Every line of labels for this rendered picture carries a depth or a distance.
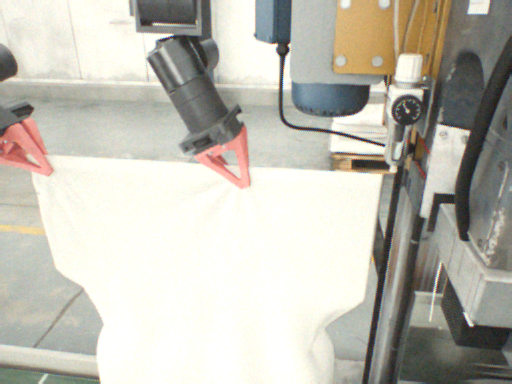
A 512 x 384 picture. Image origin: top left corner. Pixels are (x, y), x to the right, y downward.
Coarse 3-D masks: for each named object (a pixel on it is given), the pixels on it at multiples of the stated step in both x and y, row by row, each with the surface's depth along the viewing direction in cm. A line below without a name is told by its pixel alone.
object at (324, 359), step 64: (64, 192) 60; (128, 192) 58; (192, 192) 57; (256, 192) 55; (320, 192) 54; (64, 256) 65; (128, 256) 63; (192, 256) 61; (256, 256) 60; (320, 256) 58; (128, 320) 63; (192, 320) 61; (256, 320) 61; (320, 320) 61
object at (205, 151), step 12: (240, 132) 51; (204, 144) 52; (216, 144) 50; (228, 144) 50; (240, 144) 50; (204, 156) 51; (240, 156) 52; (216, 168) 53; (240, 168) 53; (228, 180) 54; (240, 180) 54
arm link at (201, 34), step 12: (132, 0) 46; (204, 0) 45; (132, 12) 46; (204, 12) 46; (144, 24) 48; (168, 24) 50; (204, 24) 46; (192, 36) 52; (204, 36) 54; (204, 48) 52; (216, 48) 57; (204, 60) 53; (216, 60) 57
